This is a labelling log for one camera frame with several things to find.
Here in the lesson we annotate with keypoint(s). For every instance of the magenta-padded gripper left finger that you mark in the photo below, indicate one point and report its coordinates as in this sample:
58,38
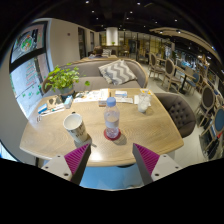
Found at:
77,160

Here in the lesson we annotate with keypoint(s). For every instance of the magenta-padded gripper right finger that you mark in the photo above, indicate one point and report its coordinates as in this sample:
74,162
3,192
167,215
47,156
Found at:
146,159

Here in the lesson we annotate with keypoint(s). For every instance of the clear blue-capped water bottle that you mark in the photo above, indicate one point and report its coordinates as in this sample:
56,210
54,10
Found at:
112,121

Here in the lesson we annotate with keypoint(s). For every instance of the white printed paper cup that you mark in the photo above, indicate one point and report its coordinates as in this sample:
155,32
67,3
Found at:
76,130

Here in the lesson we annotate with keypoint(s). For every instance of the clear plastic cup with straw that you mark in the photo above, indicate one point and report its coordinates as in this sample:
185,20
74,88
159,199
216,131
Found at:
144,103

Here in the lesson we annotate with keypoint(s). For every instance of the dark grey tufted armchair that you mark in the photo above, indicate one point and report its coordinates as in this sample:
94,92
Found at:
178,111

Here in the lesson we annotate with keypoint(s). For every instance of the light blue tissue pack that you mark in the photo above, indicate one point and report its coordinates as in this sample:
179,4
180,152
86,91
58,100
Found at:
68,101

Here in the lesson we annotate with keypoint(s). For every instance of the white paper napkin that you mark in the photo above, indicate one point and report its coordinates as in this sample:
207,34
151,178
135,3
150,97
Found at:
136,99

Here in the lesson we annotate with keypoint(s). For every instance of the small wooden stand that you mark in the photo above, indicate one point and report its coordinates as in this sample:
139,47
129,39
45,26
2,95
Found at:
55,101

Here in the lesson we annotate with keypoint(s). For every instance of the printed white paper sheet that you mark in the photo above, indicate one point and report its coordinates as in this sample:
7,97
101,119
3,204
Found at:
86,96

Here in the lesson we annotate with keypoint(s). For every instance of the small yellow card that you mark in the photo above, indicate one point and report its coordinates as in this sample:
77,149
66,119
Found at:
145,91

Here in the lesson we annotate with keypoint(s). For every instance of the small blue white box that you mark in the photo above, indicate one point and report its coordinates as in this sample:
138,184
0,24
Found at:
120,93

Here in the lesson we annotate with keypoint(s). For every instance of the green potted plant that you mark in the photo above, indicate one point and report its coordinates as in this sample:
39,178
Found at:
61,78

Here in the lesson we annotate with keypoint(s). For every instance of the grey white chevron pillow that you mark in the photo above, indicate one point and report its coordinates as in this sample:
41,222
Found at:
117,71

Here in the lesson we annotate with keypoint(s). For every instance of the grey wood-framed sofa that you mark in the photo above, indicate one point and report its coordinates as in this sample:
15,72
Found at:
90,68

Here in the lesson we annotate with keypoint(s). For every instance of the group of dining chairs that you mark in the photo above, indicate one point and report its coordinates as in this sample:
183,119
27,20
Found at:
170,68

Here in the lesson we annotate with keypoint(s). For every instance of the person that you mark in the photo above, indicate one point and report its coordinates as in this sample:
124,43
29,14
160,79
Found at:
97,51

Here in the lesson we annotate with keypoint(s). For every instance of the colourful framed window poster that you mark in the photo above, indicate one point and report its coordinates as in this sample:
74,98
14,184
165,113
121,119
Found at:
28,41

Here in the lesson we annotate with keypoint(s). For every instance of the group of ceiling lights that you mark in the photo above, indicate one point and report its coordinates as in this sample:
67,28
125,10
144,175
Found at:
138,3

